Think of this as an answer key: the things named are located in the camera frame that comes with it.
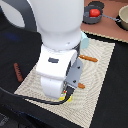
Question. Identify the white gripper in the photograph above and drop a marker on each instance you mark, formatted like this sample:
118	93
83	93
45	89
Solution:
57	68

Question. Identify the light blue milk carton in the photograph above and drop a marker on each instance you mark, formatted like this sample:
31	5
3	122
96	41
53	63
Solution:
84	40

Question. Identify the yellow butter box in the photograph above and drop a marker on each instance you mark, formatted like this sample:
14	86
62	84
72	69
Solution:
62	97

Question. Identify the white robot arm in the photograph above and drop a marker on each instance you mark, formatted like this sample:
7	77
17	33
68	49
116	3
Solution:
58	22

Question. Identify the brown sausage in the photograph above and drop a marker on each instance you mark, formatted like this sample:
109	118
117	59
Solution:
18	72

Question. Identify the fork with orange handle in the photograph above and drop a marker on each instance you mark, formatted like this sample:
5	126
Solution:
80	85

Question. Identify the tan wooden bowl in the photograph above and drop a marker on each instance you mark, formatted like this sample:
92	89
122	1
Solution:
123	14

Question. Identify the grey saucepan with handle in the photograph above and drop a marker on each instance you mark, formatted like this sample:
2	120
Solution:
93	20

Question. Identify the knife with orange handle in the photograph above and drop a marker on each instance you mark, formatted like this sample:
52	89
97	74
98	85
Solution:
88	58

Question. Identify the red tomato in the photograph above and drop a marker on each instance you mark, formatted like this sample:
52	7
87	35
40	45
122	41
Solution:
94	13

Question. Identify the beige woven placemat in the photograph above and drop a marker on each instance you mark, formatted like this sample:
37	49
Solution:
78	112

